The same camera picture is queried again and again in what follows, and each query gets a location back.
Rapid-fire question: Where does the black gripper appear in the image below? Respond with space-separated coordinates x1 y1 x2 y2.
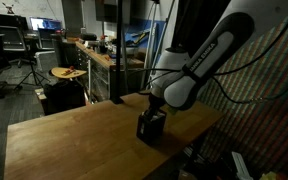
144 94 168 119

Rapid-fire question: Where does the black mesh basket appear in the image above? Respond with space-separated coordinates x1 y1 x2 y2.
136 108 168 147

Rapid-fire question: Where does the wooden workbench with drawers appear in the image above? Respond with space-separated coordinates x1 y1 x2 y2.
74 39 145 101

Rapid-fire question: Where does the black vertical pole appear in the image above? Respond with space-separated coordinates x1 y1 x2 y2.
109 0 125 105

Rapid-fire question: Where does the yellow black tool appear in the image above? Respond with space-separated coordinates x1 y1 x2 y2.
130 29 151 45

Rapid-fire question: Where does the silver metal tripod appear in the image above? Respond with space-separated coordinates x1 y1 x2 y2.
140 0 177 91

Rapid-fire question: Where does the blue panel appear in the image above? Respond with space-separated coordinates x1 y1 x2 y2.
123 19 168 48

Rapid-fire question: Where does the black cup with red item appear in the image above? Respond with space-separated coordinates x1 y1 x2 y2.
98 34 109 54

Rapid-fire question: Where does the black storage box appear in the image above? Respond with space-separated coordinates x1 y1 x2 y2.
43 79 87 116

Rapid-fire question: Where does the small red item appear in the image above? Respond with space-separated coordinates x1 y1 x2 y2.
62 65 77 76

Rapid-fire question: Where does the round wooden stool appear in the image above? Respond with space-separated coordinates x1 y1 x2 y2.
50 65 88 81

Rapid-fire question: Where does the black case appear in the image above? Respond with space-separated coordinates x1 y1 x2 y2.
81 32 98 42

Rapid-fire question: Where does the multicolour striped curtain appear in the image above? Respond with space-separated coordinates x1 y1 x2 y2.
183 13 288 180

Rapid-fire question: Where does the small cardboard box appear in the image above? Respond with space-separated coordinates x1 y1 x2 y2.
34 87 48 101

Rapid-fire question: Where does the white computer case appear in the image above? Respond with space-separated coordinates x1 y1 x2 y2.
35 50 59 73

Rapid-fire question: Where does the black tripod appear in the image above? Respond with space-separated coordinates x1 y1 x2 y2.
13 31 52 91

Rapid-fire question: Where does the small yellow item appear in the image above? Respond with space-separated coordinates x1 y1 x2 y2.
259 171 278 180

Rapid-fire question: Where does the monitor with blue screen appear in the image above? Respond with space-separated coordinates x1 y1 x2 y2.
29 16 63 32

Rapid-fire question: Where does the grey mesh office chair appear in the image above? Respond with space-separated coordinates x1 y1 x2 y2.
0 24 35 68

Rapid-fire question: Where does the black computer monitor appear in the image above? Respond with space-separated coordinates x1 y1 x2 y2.
0 12 29 33

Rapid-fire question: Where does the small drone model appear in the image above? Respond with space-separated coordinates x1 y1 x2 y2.
2 1 17 15

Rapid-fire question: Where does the white plastic bracket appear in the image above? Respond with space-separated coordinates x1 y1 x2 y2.
231 151 253 180

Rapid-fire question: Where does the black wall screen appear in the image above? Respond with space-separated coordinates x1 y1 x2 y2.
95 0 132 24

